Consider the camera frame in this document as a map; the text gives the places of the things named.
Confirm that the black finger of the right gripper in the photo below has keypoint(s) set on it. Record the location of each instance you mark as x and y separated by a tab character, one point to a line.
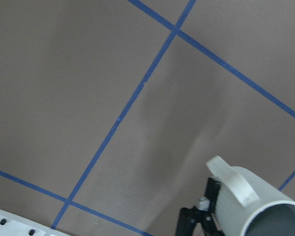
211	193

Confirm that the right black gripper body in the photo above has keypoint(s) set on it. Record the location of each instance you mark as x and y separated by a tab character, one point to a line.
189	218

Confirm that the white mug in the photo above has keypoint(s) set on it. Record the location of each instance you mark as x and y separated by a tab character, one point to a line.
249	206

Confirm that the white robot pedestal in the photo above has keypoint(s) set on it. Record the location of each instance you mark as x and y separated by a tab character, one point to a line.
14	225

